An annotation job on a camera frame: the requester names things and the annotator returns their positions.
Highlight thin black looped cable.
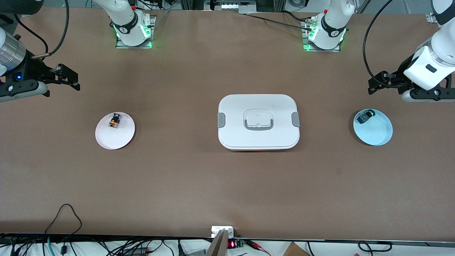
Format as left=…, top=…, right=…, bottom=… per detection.
left=44, top=204, right=82, bottom=236

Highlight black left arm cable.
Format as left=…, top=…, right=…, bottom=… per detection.
left=363, top=0, right=395, bottom=89

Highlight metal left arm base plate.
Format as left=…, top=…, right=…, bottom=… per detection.
left=301, top=18, right=341, bottom=52

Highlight brown cardboard piece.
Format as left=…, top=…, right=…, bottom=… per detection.
left=283, top=242, right=310, bottom=256

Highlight white block with grey bar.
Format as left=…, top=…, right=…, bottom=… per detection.
left=205, top=226, right=235, bottom=256

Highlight black looped cable under edge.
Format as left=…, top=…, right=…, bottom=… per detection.
left=357, top=241, right=392, bottom=252

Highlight white box with grey handle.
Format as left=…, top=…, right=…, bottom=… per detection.
left=218, top=94, right=300, bottom=151

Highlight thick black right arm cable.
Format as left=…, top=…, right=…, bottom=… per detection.
left=31, top=0, right=69, bottom=59

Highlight black cable to arm base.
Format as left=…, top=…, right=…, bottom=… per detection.
left=245, top=11, right=315, bottom=28

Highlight blue switch with green button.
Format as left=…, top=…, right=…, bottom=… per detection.
left=357, top=110, right=376, bottom=124

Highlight light blue round plate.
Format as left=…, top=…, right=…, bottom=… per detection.
left=353, top=108, right=394, bottom=146

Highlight red clip lead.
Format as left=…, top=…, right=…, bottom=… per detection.
left=249, top=240, right=271, bottom=255

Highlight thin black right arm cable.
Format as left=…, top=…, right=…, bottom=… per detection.
left=14, top=14, right=49, bottom=54

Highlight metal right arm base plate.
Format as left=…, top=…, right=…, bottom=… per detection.
left=116, top=16, right=156, bottom=49

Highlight pink round plate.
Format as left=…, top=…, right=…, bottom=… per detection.
left=95, top=112, right=135, bottom=150

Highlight white lit device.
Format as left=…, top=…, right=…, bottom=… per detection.
left=213, top=0, right=257, bottom=10

